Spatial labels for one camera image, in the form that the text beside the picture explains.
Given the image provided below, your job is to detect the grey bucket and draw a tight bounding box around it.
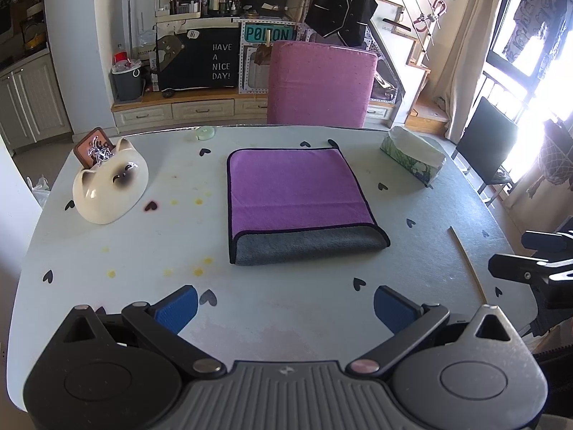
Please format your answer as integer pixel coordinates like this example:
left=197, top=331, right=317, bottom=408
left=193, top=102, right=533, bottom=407
left=111, top=58, right=145, bottom=102

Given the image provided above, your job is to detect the white cat-shaped ceramic holder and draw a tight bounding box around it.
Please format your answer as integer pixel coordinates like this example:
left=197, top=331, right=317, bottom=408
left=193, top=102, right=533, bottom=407
left=72, top=137, right=150, bottom=225

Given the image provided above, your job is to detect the pink upholstered chair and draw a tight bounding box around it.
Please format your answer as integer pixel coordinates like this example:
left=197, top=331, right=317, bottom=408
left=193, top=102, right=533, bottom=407
left=267, top=41, right=378, bottom=129

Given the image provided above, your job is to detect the cream low drawer cabinet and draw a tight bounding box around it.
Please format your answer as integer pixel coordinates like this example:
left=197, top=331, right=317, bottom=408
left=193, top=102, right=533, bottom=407
left=111, top=88, right=398, bottom=133

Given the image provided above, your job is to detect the purple and grey towel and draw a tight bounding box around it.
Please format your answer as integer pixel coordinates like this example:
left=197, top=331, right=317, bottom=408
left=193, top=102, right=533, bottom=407
left=226, top=140, right=391, bottom=266

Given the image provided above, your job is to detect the teal poison sign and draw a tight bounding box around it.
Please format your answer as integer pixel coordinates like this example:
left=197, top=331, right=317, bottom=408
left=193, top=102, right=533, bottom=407
left=244, top=23, right=296, bottom=44

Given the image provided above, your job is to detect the wooden stick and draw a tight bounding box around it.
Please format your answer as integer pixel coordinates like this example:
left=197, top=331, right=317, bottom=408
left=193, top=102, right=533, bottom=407
left=449, top=226, right=488, bottom=304

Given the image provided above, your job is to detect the black hanging jacket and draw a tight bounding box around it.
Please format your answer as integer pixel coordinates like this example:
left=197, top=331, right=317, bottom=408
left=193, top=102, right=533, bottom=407
left=305, top=0, right=378, bottom=48

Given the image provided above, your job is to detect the brown framed small box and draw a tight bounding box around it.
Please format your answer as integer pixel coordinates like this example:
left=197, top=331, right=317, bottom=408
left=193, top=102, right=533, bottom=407
left=73, top=127, right=115, bottom=169

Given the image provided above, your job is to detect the beige curtain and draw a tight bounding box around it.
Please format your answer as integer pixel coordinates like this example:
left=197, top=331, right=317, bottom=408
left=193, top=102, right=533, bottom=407
left=434, top=0, right=501, bottom=144

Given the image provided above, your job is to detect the black cloth-covered television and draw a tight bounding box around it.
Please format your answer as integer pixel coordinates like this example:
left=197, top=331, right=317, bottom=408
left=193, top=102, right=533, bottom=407
left=157, top=27, right=240, bottom=92

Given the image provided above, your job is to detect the white dotted frame box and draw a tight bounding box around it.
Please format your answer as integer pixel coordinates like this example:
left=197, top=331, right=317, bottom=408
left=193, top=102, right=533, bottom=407
left=239, top=18, right=299, bottom=94

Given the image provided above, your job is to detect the black chair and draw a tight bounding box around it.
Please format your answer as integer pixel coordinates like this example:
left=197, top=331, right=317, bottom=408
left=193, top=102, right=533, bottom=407
left=451, top=97, right=517, bottom=207

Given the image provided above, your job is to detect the green round tape measure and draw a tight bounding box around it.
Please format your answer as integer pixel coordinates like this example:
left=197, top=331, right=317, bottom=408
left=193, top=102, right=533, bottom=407
left=194, top=126, right=216, bottom=141

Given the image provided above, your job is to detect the cream tall cupboard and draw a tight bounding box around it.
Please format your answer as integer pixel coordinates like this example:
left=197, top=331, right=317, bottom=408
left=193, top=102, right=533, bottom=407
left=1, top=49, right=72, bottom=151

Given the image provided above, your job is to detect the green patterned tissue box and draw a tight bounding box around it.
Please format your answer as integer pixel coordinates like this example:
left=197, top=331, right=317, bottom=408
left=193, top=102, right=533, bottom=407
left=380, top=126, right=447, bottom=186

